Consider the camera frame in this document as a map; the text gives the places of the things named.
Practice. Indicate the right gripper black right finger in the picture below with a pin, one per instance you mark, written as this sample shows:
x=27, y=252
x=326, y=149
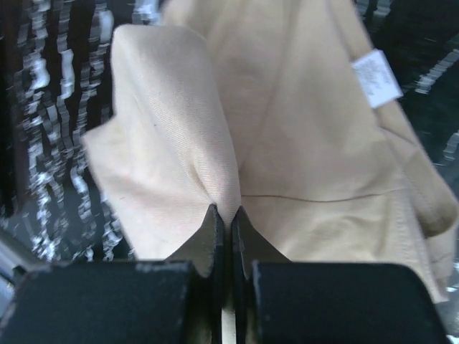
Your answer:
x=279, y=301

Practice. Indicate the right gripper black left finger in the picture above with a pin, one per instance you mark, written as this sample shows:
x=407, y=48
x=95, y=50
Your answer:
x=177, y=300

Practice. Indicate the beige t shirt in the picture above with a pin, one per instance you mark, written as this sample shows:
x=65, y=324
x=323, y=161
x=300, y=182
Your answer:
x=259, y=104

